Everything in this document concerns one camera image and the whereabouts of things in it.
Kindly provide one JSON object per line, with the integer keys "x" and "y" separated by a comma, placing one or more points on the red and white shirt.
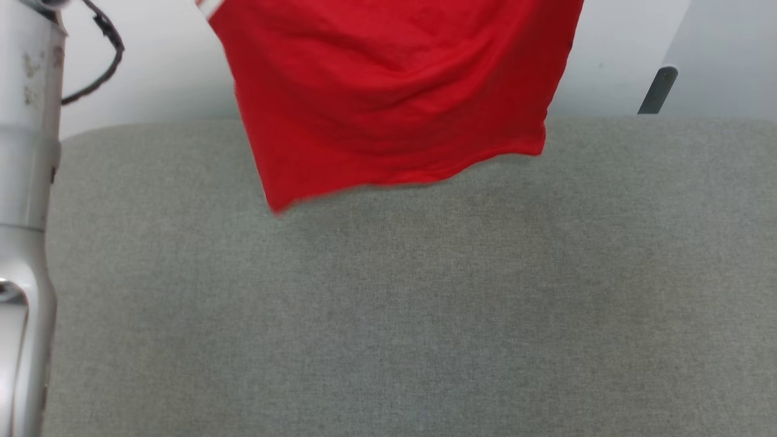
{"x": 394, "y": 91}

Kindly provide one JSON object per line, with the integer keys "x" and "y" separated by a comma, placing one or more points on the black cylindrical post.
{"x": 658, "y": 91}

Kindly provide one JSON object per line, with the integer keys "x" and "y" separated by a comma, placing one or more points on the white wall panel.
{"x": 728, "y": 54}

